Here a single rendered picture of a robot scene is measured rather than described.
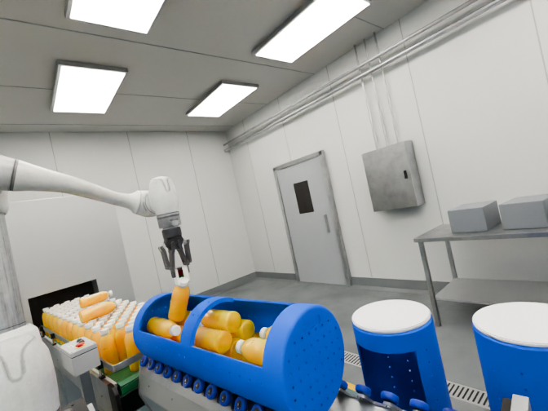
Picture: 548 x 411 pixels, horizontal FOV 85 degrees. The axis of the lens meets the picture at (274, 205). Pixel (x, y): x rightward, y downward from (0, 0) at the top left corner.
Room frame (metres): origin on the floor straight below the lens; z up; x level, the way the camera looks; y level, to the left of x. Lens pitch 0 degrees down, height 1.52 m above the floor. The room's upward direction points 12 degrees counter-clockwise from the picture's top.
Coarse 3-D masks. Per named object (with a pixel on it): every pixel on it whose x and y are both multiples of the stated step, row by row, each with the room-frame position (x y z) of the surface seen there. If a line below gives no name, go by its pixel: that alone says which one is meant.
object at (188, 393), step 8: (144, 368) 1.35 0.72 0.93; (152, 376) 1.28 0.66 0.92; (160, 376) 1.24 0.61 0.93; (168, 384) 1.18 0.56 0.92; (176, 384) 1.15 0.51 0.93; (192, 384) 1.09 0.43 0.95; (176, 392) 1.13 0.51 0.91; (184, 392) 1.10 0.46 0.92; (192, 392) 1.07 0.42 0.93; (192, 400) 1.05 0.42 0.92; (200, 400) 1.03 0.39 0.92; (208, 400) 1.01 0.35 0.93; (216, 400) 0.98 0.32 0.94; (208, 408) 0.99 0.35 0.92; (216, 408) 0.97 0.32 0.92; (224, 408) 0.95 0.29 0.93; (248, 408) 0.90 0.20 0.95
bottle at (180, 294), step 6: (174, 288) 1.24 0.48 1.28; (180, 288) 1.22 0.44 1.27; (186, 288) 1.24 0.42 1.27; (174, 294) 1.23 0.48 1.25; (180, 294) 1.22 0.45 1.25; (186, 294) 1.23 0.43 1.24; (174, 300) 1.23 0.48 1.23; (180, 300) 1.23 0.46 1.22; (186, 300) 1.25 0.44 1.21; (174, 306) 1.24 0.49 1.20; (180, 306) 1.24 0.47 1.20; (186, 306) 1.27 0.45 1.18; (174, 312) 1.26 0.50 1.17; (180, 312) 1.26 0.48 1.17; (174, 318) 1.27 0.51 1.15; (180, 318) 1.28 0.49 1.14
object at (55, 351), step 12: (48, 348) 2.21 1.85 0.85; (60, 360) 1.97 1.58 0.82; (60, 372) 2.27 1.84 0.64; (96, 372) 1.49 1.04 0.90; (60, 384) 2.25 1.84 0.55; (96, 384) 1.46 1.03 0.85; (108, 384) 1.34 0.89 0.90; (60, 396) 2.25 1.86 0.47; (96, 396) 1.50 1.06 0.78; (108, 396) 1.35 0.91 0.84; (120, 396) 1.59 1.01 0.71; (132, 396) 1.57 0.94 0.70; (108, 408) 1.38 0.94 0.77; (120, 408) 1.29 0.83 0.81; (132, 408) 1.47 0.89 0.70
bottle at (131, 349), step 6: (132, 330) 1.43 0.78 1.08; (126, 336) 1.42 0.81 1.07; (132, 336) 1.42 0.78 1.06; (126, 342) 1.41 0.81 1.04; (132, 342) 1.41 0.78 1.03; (126, 348) 1.41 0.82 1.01; (132, 348) 1.41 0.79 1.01; (126, 354) 1.42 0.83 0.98; (132, 354) 1.41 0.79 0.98; (138, 360) 1.41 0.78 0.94; (132, 366) 1.41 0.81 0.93; (138, 366) 1.41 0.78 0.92
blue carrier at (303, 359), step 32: (192, 320) 1.02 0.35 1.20; (256, 320) 1.16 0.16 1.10; (288, 320) 0.78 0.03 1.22; (320, 320) 0.84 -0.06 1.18; (160, 352) 1.13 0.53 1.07; (192, 352) 0.96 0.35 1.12; (288, 352) 0.73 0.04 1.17; (320, 352) 0.82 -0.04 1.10; (224, 384) 0.88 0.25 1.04; (256, 384) 0.77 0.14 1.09; (288, 384) 0.72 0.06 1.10; (320, 384) 0.80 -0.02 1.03
